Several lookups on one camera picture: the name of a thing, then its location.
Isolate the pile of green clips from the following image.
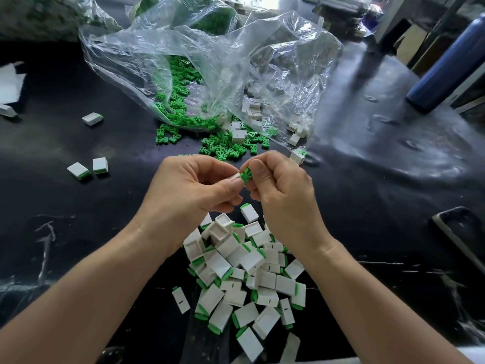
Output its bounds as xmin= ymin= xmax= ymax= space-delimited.
xmin=154 ymin=55 xmax=308 ymax=162

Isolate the person's right hand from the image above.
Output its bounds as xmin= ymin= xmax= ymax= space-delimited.
xmin=240 ymin=150 xmax=336 ymax=253

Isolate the grey machine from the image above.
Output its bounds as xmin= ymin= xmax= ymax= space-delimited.
xmin=314 ymin=0 xmax=380 ymax=33

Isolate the large bag of assembled pieces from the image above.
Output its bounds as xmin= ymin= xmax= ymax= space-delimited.
xmin=0 ymin=0 xmax=122 ymax=41

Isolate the person's left hand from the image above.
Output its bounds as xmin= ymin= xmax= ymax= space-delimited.
xmin=132 ymin=154 xmax=245 ymax=258

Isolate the pile of assembled white-green pieces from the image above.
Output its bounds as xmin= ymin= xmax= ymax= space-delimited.
xmin=183 ymin=202 xmax=308 ymax=363

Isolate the white paper sheet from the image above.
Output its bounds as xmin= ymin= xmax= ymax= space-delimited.
xmin=0 ymin=63 xmax=27 ymax=105

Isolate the person's right forearm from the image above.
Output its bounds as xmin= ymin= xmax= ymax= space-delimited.
xmin=302 ymin=233 xmax=474 ymax=364

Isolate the brown cardboard box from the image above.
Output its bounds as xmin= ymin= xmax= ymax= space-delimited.
xmin=397 ymin=22 xmax=431 ymax=65

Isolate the black smartphone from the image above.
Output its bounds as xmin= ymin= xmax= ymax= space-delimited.
xmin=432 ymin=206 xmax=485 ymax=274

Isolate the person's left forearm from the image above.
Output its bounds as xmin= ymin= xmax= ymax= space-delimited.
xmin=0 ymin=230 xmax=177 ymax=364

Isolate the white metal frame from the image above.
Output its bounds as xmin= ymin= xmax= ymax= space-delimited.
xmin=374 ymin=0 xmax=485 ymax=64

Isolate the plastic bag full of green pieces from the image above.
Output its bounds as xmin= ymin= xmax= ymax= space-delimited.
xmin=129 ymin=0 xmax=239 ymax=36

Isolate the blue cylinder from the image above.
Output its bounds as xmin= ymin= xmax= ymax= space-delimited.
xmin=406 ymin=15 xmax=485 ymax=114

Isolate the heap of white caps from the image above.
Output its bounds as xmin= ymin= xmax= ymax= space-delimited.
xmin=229 ymin=95 xmax=310 ymax=165

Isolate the clear plastic bag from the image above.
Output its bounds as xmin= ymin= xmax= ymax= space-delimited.
xmin=79 ymin=0 xmax=344 ymax=143

